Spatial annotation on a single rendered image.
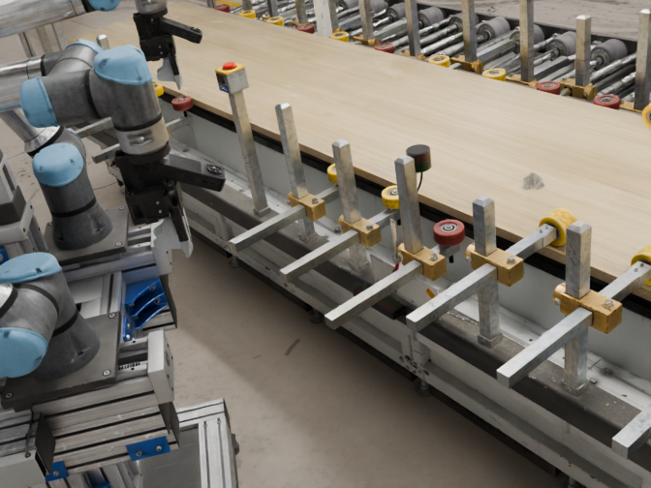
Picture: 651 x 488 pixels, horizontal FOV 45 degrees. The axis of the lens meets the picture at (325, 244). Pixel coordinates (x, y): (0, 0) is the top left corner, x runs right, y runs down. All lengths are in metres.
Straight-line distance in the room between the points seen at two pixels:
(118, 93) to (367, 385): 1.96
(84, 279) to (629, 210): 1.40
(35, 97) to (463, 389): 1.81
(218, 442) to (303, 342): 0.78
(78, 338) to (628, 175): 1.47
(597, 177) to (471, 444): 0.99
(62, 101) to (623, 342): 1.39
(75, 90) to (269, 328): 2.21
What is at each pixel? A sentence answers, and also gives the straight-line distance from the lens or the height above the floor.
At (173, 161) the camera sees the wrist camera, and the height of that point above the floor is 1.48.
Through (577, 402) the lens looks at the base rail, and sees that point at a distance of 1.85.
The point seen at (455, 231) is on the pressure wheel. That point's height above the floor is 0.91.
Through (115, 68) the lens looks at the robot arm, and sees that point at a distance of 1.18.
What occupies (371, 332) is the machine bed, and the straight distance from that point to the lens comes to 2.90.
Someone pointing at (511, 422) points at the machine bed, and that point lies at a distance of 2.54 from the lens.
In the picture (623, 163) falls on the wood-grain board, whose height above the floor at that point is 0.90.
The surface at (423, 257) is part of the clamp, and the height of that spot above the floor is 0.87.
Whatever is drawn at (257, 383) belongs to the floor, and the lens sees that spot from 3.05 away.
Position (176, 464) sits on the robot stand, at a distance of 2.56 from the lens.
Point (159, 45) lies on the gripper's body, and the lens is 2.05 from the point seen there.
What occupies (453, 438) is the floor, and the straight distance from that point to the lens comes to 2.73.
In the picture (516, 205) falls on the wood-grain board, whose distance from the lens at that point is 2.14.
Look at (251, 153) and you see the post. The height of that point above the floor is 0.93.
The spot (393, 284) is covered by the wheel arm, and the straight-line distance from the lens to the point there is 1.95.
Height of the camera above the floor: 2.00
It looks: 32 degrees down
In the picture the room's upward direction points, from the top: 10 degrees counter-clockwise
